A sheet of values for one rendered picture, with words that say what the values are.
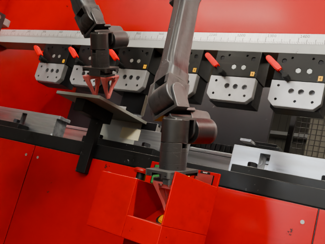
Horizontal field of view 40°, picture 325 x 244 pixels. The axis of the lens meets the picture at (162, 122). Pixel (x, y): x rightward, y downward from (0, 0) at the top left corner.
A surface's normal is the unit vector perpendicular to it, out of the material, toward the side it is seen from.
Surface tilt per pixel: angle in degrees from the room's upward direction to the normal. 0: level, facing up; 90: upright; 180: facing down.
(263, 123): 90
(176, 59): 59
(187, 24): 68
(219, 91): 90
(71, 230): 90
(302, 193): 90
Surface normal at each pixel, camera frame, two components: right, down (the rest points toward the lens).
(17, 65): 0.83, 0.12
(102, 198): -0.59, -0.30
